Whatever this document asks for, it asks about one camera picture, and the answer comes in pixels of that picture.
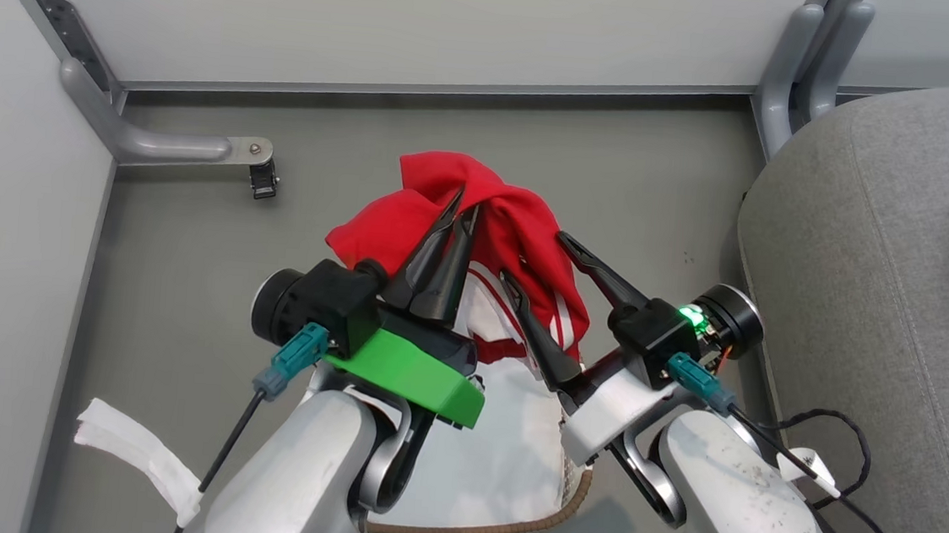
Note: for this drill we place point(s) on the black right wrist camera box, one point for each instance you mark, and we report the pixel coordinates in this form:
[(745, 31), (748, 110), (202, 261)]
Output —
[(647, 335)]

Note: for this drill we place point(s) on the grey upholstered seat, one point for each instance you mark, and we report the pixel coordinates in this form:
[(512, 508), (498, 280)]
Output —
[(866, 246)]

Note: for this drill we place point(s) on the grey partition post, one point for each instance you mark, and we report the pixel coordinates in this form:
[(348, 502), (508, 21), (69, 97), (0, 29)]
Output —
[(70, 27)]

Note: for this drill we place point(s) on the white cloth strip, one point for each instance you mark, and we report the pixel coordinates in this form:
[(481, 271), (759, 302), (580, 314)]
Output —
[(130, 447)]

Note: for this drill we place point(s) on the grey tube partition foot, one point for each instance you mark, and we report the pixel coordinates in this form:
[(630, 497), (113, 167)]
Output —
[(162, 144), (839, 49), (781, 79)]

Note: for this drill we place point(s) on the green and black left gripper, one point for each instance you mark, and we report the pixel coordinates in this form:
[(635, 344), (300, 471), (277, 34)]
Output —
[(407, 371)]

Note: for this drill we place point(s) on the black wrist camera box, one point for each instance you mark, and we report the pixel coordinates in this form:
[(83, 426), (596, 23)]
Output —
[(328, 293), (647, 335)]

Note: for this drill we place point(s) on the black partition caster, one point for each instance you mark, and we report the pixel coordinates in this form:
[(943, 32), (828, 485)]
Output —
[(263, 182)]

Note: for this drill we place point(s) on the grey aluminium partition rail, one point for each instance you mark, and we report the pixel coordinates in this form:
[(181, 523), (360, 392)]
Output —
[(454, 89)]

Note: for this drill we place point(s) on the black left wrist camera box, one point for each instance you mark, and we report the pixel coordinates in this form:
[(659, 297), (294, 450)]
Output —
[(328, 293)]

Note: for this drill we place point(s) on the red and white garment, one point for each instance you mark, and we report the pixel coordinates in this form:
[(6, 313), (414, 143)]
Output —
[(520, 219)]

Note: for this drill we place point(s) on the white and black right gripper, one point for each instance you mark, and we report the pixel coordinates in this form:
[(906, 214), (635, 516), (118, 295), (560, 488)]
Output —
[(611, 409)]

